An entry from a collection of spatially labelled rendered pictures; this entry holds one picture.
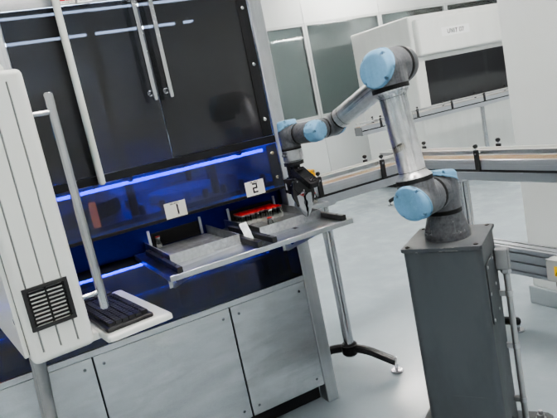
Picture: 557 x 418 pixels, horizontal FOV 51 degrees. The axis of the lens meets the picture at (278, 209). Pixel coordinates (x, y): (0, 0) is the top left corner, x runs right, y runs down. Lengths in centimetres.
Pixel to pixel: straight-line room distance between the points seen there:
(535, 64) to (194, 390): 217
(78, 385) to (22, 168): 97
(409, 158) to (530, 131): 147
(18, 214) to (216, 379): 118
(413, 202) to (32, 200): 108
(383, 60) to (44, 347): 123
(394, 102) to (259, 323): 112
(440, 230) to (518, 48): 146
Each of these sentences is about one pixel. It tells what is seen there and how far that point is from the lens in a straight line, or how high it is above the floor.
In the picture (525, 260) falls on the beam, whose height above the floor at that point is 50.
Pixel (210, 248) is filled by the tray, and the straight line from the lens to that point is 204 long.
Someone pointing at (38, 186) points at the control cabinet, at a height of 125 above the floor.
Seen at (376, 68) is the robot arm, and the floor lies 138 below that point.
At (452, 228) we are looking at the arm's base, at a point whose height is 83.
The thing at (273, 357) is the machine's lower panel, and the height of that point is 30.
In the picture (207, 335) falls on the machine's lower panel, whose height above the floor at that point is 50.
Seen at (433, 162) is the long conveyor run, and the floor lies 92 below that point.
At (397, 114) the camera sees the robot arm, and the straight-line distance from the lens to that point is 183.
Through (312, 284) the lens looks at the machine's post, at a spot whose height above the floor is 55.
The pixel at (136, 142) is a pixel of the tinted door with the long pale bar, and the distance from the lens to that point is 223.
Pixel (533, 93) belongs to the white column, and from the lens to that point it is 318.
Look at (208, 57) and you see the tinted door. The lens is 234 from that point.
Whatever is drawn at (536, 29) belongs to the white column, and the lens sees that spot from 314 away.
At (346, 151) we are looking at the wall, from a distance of 810.
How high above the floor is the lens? 134
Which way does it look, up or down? 10 degrees down
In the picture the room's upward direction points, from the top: 12 degrees counter-clockwise
